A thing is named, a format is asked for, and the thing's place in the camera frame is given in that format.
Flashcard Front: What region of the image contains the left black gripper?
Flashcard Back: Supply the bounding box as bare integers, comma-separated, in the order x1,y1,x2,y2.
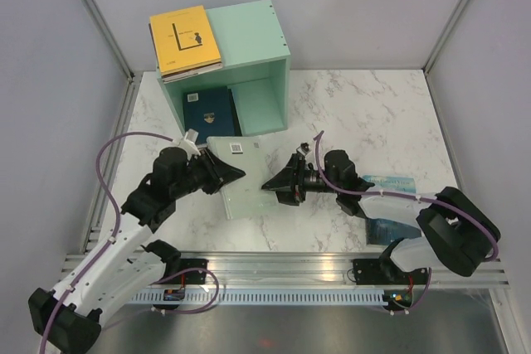
171,147,246,199

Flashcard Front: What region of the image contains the dark blue thin book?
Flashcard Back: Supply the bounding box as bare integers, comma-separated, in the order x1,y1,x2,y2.
183,86,236,145

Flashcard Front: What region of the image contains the blue ocean cover book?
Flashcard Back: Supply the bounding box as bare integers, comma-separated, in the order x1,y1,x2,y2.
363,175,421,246

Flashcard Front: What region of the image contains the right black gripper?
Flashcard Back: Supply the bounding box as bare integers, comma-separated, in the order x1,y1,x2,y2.
261,153,340,206

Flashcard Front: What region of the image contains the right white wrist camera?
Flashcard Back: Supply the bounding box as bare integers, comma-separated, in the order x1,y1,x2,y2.
296,143,312,157

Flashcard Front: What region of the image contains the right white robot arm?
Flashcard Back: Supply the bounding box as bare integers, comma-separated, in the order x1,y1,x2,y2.
261,150,500,284

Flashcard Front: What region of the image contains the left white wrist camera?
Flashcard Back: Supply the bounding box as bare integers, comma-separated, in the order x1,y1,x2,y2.
177,129,200,157

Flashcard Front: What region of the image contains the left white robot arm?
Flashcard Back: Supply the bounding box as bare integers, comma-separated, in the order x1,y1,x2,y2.
28,147,246,353

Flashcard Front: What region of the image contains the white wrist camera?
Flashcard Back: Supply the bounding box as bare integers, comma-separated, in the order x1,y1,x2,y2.
177,129,200,157
296,143,312,157

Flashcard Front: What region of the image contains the yellow book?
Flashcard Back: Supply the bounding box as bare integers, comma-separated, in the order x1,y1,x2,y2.
149,6,222,75

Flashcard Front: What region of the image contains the aluminium rail beam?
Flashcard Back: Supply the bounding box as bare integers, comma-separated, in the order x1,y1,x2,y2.
57,252,511,289

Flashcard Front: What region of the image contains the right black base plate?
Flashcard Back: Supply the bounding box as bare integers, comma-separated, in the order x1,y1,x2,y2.
353,259,428,286

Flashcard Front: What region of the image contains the mint green open cabinet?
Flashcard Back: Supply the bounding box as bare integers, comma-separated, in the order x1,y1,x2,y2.
155,0,290,136

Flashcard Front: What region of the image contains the black file folder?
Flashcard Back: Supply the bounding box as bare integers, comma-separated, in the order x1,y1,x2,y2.
227,88,242,137

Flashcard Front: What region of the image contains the grey green notebook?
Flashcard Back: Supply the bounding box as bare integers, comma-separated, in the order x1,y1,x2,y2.
207,137,278,220

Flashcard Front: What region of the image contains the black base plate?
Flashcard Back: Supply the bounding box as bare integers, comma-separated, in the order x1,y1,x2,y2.
353,259,428,286
178,259,208,286

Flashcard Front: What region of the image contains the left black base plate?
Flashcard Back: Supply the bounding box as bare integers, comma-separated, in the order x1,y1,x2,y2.
178,259,208,286

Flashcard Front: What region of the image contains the white slotted cable duct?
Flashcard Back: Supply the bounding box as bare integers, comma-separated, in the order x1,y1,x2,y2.
129,287,387,306

